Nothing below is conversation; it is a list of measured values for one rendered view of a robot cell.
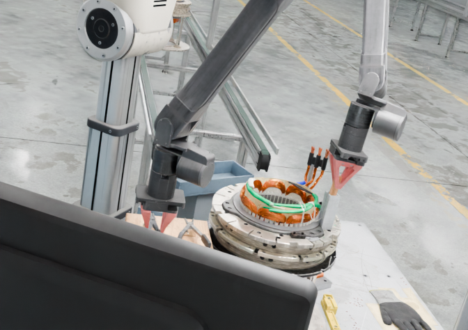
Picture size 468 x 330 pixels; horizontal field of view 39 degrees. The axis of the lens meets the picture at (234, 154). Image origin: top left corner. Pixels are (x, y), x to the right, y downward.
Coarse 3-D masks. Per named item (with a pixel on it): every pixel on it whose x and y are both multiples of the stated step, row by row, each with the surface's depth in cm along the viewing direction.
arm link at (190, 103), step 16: (256, 0) 120; (272, 0) 118; (288, 0) 120; (240, 16) 122; (256, 16) 121; (272, 16) 121; (240, 32) 122; (256, 32) 122; (224, 48) 124; (240, 48) 123; (208, 64) 126; (224, 64) 125; (192, 80) 128; (208, 80) 127; (224, 80) 127; (176, 96) 130; (192, 96) 129; (208, 96) 128; (160, 112) 132; (176, 112) 130; (192, 112) 129; (176, 128) 131; (192, 128) 135
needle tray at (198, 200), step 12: (216, 168) 194; (228, 168) 197; (240, 168) 193; (180, 180) 186; (216, 180) 181; (228, 180) 184; (240, 180) 187; (192, 192) 178; (204, 192) 181; (216, 192) 183; (192, 204) 184; (204, 204) 184; (180, 216) 189; (192, 216) 184; (204, 216) 186
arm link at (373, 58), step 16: (368, 0) 153; (384, 0) 152; (368, 16) 152; (384, 16) 151; (368, 32) 151; (384, 32) 151; (368, 48) 150; (384, 48) 150; (368, 64) 149; (384, 64) 148; (384, 80) 148
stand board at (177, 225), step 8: (128, 216) 152; (136, 216) 153; (136, 224) 149; (160, 224) 151; (176, 224) 152; (184, 224) 153; (200, 224) 155; (168, 232) 148; (176, 232) 149; (208, 232) 152; (192, 240) 147; (200, 240) 148
